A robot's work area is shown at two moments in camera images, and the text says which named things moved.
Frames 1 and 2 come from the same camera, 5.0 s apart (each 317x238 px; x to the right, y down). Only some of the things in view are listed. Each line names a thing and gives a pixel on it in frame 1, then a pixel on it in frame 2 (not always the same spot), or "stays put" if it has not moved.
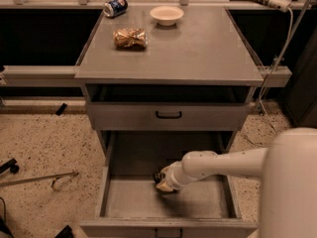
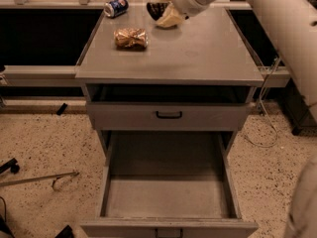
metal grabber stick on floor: [54, 178] stays put
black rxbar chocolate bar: [158, 177] to [157, 9]
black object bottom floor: [66, 232] stays put
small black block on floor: [60, 109] stays put
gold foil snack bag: [130, 37] stays put
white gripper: [170, 177] to [185, 0]
